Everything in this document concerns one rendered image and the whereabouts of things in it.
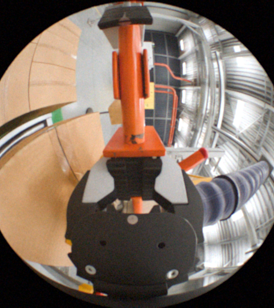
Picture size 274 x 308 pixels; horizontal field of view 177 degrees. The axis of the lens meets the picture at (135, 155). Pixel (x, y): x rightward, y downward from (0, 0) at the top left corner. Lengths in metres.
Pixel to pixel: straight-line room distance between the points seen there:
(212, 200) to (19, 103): 1.02
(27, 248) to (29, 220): 0.05
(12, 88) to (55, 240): 0.74
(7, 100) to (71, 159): 0.63
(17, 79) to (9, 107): 0.18
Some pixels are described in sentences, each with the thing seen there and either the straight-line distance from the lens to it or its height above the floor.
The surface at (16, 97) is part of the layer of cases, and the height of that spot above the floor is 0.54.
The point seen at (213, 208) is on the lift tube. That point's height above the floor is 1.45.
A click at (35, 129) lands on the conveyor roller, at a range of 0.73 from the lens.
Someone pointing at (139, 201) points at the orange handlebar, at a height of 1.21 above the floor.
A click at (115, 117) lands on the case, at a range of 1.90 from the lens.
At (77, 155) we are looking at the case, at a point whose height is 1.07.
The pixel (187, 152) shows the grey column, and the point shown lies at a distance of 1.44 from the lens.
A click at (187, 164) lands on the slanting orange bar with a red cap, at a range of 0.15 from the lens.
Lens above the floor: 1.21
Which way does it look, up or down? 2 degrees down
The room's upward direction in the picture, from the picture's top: 89 degrees clockwise
